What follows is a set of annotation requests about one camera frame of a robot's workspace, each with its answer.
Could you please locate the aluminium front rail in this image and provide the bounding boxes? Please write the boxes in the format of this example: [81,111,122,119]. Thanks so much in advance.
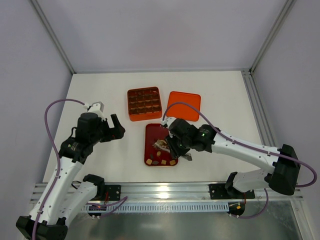
[29,181,303,204]

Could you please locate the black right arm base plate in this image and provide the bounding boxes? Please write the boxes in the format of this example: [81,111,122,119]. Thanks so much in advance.
[208,183,230,200]

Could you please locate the aluminium frame post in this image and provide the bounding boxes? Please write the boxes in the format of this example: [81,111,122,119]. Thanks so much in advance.
[249,0,296,75]
[28,0,76,75]

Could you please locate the tan chocolate front right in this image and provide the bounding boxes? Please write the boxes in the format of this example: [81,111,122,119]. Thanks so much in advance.
[169,160,176,166]

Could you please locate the aluminium frame post right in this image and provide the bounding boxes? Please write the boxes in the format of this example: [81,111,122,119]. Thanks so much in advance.
[249,0,296,75]

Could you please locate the metal tongs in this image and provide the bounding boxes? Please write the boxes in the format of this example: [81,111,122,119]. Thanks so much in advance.
[152,139,193,161]

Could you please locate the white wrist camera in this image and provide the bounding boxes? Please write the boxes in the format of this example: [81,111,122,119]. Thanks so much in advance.
[161,117,176,128]
[82,101,106,121]

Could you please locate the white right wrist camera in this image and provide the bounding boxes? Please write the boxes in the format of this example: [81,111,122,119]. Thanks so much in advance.
[161,117,176,128]

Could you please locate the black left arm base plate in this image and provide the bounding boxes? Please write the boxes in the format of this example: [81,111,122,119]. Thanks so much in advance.
[102,184,122,202]

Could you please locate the tan chocolate front left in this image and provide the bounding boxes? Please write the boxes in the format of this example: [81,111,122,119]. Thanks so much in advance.
[146,159,153,165]

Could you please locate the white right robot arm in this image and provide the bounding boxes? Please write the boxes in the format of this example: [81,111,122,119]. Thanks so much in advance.
[161,117,301,198]

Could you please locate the aluminium frame post left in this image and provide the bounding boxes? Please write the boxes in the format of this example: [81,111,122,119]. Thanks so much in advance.
[28,0,76,75]

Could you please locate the aluminium side rail right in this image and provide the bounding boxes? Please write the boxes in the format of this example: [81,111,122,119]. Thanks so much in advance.
[241,69,278,147]

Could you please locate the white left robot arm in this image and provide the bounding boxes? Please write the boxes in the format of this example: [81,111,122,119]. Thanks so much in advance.
[16,112,126,240]

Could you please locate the slotted cable duct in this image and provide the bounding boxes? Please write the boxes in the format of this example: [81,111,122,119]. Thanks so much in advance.
[86,201,230,214]

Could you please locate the orange box lid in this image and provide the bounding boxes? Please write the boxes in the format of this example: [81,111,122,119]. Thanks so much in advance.
[166,91,201,122]

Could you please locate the red rectangular tray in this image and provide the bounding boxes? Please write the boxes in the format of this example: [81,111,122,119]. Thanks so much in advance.
[143,123,179,167]

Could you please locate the orange chocolate box with tray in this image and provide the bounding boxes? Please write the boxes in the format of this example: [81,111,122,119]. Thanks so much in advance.
[127,86,162,122]

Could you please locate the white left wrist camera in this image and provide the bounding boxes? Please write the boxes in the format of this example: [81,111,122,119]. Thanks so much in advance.
[82,101,106,121]

